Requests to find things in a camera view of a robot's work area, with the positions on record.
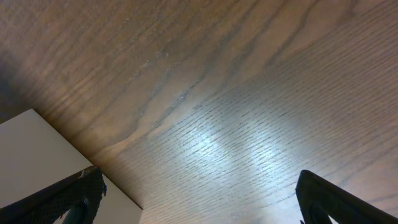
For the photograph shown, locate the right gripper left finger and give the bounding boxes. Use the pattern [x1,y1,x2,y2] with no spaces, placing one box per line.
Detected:
[1,166,107,224]

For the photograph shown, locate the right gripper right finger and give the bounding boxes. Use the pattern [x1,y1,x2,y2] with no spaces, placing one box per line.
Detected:
[295,170,397,224]

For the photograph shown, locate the white box pink interior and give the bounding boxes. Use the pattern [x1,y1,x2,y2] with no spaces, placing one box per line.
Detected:
[1,110,142,224]

